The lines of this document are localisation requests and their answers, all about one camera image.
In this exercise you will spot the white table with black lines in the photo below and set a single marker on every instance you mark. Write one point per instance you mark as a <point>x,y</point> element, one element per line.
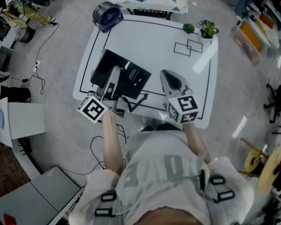
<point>150,43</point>

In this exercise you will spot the grey cabinet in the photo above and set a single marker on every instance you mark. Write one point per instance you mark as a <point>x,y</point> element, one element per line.
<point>37,196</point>

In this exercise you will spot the blue plate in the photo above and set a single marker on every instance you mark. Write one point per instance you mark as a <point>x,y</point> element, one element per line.
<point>0,118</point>

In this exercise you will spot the white power strip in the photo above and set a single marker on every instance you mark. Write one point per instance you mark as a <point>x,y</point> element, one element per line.
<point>36,66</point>

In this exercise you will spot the small green potted plant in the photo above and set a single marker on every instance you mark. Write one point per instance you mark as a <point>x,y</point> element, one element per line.
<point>188,28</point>

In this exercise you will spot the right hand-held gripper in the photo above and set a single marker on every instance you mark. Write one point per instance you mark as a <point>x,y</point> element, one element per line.
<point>183,109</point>

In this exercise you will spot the small white table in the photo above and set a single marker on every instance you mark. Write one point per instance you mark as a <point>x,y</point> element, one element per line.
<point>25,118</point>

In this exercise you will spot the white storage bin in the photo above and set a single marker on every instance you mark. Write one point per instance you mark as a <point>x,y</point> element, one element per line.
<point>248,43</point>

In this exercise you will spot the dark waste basket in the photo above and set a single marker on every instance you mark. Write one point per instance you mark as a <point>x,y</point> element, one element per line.
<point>25,35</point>

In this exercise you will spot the black power adapter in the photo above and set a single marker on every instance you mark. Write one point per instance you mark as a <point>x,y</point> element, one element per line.
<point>25,80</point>

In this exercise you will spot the person's left forearm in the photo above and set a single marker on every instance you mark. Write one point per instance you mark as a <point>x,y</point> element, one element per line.
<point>111,144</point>

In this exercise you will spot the flowering potted plant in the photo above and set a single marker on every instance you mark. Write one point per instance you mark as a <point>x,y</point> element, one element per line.
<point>208,29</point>

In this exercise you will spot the black box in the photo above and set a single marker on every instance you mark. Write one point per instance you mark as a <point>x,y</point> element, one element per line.
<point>131,76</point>

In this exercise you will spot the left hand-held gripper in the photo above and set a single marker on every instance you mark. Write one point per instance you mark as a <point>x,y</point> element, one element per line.
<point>91,109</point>

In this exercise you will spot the person's torso in white shirt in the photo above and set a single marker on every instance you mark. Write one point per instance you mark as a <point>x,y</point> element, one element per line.
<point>159,172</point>

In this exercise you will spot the light wooden round stool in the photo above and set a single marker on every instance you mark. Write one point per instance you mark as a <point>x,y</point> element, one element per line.
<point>271,167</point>

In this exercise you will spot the person's right forearm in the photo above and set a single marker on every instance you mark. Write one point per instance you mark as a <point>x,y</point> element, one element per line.
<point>196,142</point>

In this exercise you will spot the purple round fan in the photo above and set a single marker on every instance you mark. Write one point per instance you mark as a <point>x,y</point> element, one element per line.
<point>107,16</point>

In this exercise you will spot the triangle patterned table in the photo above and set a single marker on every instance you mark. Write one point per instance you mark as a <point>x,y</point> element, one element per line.
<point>173,2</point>

